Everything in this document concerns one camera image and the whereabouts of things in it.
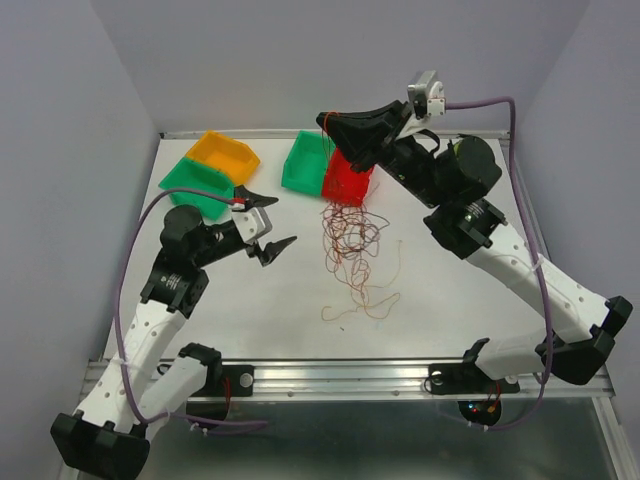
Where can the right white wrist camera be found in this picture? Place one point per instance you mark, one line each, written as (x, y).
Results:
(426, 95)

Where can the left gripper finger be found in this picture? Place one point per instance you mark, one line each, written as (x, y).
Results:
(266, 255)
(249, 199)

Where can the orange plastic bin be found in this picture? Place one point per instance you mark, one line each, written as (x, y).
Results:
(229, 156)

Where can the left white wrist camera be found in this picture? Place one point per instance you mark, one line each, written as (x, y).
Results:
(251, 224)

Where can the aluminium table edge frame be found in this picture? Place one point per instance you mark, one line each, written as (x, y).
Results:
(504, 138)

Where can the left green plastic bin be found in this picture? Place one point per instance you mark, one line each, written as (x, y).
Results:
(190, 174)

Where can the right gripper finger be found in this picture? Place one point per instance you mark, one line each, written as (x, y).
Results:
(364, 157)
(360, 134)

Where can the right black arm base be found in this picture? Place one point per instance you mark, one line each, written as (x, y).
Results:
(479, 397)

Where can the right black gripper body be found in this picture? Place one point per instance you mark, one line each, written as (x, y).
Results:
(407, 148)

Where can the green plastic bin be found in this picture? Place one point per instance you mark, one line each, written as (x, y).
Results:
(190, 174)
(306, 165)

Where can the right green plastic bin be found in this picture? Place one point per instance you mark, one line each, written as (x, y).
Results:
(306, 165)

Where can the red plastic bin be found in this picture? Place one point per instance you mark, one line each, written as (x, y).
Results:
(342, 185)

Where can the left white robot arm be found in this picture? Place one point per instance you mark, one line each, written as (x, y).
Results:
(109, 434)

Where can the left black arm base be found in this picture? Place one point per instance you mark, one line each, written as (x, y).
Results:
(223, 384)

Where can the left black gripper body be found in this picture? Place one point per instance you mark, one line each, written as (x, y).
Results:
(224, 243)

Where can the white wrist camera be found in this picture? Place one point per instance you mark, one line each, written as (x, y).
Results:
(251, 224)
(426, 95)

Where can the aluminium front rail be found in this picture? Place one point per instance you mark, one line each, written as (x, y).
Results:
(357, 380)

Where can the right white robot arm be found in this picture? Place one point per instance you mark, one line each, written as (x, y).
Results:
(580, 326)

